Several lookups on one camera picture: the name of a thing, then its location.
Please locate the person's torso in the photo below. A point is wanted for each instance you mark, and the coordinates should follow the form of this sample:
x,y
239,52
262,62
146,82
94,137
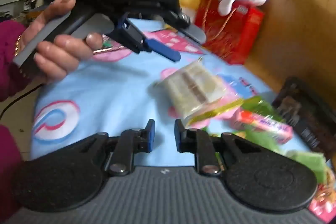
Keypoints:
x,y
8,174

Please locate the pink candy packet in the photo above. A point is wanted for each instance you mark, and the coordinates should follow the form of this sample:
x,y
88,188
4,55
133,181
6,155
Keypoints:
x,y
262,125

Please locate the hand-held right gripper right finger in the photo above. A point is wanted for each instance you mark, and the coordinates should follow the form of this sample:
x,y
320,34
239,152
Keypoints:
x,y
179,136

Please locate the cartoon printed bed sheet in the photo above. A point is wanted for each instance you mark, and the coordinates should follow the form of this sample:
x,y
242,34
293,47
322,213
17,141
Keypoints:
x,y
105,87

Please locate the wooden laminate board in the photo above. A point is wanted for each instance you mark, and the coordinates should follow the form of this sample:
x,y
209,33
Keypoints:
x,y
302,16

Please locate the bright green snack packet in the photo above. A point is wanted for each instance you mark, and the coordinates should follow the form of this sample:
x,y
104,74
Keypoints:
x,y
312,163

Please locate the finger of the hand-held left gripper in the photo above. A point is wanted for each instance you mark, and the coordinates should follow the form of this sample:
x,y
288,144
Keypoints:
x,y
164,49
195,33

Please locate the orange red snack packet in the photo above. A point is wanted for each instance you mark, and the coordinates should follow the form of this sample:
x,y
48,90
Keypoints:
x,y
325,200

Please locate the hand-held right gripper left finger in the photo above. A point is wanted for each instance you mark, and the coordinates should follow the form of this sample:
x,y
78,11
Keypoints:
x,y
151,134

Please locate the red gift box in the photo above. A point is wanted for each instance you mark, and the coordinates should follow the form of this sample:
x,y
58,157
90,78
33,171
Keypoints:
x,y
231,35

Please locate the dark green pea packet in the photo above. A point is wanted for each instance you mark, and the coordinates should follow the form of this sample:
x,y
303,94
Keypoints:
x,y
258,104

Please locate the small foil wrapper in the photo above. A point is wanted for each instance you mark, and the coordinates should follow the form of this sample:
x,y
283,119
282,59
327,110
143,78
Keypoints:
x,y
106,48

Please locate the clear cake slice packet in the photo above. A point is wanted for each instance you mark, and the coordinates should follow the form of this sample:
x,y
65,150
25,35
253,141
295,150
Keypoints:
x,y
189,82

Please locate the person's left hand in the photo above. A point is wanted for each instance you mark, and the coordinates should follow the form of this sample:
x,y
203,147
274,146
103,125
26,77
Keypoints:
x,y
63,53

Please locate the dark printed box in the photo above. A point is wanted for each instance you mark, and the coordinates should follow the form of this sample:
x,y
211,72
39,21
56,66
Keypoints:
x,y
309,121

